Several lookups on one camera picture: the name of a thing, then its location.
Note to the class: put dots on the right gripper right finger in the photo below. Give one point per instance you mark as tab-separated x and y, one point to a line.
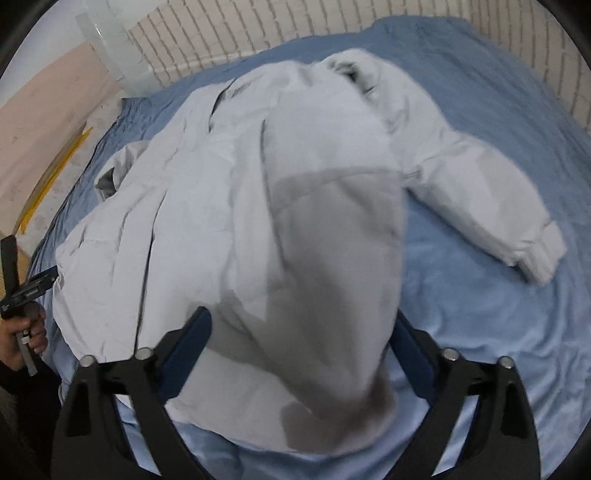
479	424

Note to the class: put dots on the light grey puffer jacket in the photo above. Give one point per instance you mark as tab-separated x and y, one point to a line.
277	200

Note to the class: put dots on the person's left hand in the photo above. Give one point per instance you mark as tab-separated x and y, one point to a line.
33	323

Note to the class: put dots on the yellow tape strip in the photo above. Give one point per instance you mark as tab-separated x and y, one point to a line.
49	177

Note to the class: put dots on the pink floral curtain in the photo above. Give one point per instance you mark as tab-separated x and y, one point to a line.
40	120

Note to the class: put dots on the clear plastic sheet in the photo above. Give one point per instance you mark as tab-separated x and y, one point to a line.
118	52

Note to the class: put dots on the blue bed sheet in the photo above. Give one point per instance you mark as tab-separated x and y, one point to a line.
460	295

